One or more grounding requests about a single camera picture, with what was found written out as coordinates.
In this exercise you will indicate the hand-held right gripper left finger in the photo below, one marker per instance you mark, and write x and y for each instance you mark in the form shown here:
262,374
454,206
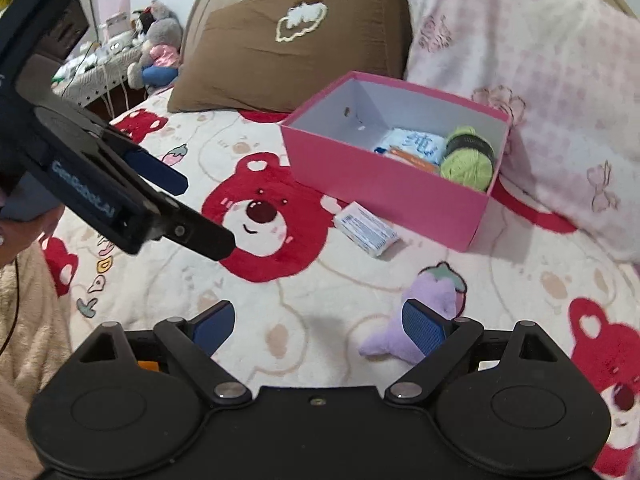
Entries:
215,327

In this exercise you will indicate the blue white wet wipes pack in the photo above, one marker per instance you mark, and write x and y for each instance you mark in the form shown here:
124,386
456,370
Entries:
415,142

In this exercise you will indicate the pink checked pillow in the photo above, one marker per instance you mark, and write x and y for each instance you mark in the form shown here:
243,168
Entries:
550,60

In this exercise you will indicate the brown embroidered pillow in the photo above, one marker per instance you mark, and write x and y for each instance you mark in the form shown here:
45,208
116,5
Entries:
250,60

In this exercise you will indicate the green yarn ball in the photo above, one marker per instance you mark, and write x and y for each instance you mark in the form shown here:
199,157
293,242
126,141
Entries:
465,170

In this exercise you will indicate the grey plush bear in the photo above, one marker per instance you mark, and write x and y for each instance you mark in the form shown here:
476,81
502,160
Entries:
160,35

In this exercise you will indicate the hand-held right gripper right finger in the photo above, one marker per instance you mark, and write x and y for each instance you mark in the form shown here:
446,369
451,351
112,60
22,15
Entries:
422,327

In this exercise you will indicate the pink cardboard box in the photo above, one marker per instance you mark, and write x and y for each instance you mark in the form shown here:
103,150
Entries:
390,195

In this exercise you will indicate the purple plush toy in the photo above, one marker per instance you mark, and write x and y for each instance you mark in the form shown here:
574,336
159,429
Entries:
390,340

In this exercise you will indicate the red bear printed blanket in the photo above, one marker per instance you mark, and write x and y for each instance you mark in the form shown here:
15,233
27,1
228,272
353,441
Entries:
325,285

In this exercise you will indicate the small black white doll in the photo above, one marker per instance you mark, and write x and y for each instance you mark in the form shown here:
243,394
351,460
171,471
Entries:
142,20

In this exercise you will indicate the orange white packet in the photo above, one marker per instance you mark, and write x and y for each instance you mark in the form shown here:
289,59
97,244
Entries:
410,158

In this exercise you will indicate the person's left hand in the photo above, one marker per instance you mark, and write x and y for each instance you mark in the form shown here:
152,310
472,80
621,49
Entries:
22,237

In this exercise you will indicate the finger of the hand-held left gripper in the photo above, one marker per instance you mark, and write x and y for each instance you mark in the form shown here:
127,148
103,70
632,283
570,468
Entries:
200,232
160,172

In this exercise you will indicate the bedside table with lace cloth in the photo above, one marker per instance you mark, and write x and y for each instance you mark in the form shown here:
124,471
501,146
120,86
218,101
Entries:
95,82

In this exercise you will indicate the small white box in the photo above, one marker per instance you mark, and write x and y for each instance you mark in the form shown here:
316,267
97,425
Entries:
116,22

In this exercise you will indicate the small white printed packet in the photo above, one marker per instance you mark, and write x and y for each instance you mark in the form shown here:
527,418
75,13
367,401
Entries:
365,230

